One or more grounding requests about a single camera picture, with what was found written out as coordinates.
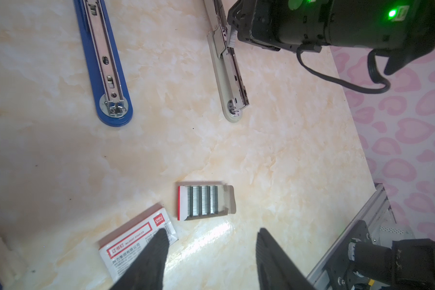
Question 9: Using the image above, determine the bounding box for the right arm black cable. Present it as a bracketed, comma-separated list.
[296, 45, 392, 95]

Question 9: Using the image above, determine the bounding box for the staple tray with staples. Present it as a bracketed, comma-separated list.
[177, 181, 237, 221]

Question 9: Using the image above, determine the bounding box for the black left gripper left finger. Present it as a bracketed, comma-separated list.
[111, 228, 169, 290]

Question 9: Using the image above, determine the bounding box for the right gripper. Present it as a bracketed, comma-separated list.
[227, 1, 435, 51]

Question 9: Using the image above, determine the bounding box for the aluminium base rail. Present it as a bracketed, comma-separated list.
[307, 183, 396, 290]

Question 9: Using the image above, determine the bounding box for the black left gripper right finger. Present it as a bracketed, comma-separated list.
[256, 228, 314, 290]

